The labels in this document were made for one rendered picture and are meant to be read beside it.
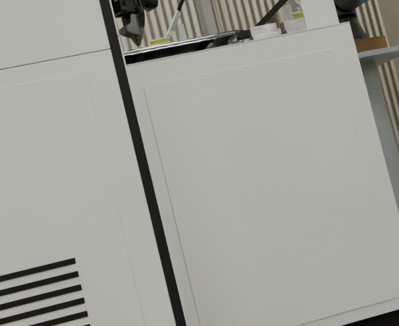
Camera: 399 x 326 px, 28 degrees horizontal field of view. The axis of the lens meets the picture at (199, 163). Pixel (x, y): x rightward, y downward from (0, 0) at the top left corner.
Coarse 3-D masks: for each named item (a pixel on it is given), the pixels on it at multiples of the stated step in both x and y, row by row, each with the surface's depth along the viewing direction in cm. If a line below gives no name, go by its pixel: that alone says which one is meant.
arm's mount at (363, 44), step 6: (378, 36) 276; (384, 36) 277; (354, 42) 272; (360, 42) 273; (366, 42) 274; (372, 42) 275; (378, 42) 275; (384, 42) 276; (360, 48) 273; (366, 48) 273; (372, 48) 274; (378, 48) 275
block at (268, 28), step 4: (268, 24) 231; (272, 24) 231; (252, 28) 229; (256, 28) 230; (260, 28) 230; (264, 28) 230; (268, 28) 230; (272, 28) 231; (276, 28) 231; (252, 32) 229; (256, 32) 230; (260, 32) 230; (264, 32) 230; (268, 32) 230; (252, 36) 229
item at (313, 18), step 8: (304, 0) 214; (312, 0) 214; (320, 0) 215; (328, 0) 215; (304, 8) 214; (312, 8) 214; (320, 8) 214; (328, 8) 215; (304, 16) 213; (312, 16) 214; (320, 16) 214; (328, 16) 215; (336, 16) 215; (312, 24) 213; (320, 24) 214; (328, 24) 214
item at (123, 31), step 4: (124, 20) 242; (128, 20) 243; (124, 24) 242; (120, 28) 240; (124, 28) 241; (120, 32) 240; (124, 32) 241; (128, 32) 242; (124, 36) 240; (128, 36) 241; (132, 36) 242; (136, 36) 242; (132, 40) 243; (136, 40) 241; (136, 44) 241
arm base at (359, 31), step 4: (340, 16) 276; (344, 16) 276; (348, 16) 276; (352, 16) 277; (356, 16) 280; (340, 20) 276; (344, 20) 276; (348, 20) 276; (352, 20) 277; (356, 20) 278; (352, 24) 276; (356, 24) 277; (352, 28) 275; (356, 28) 275; (360, 28) 276; (352, 32) 274; (356, 32) 274; (360, 32) 275; (364, 32) 277; (356, 36) 274; (360, 36) 275; (364, 36) 276
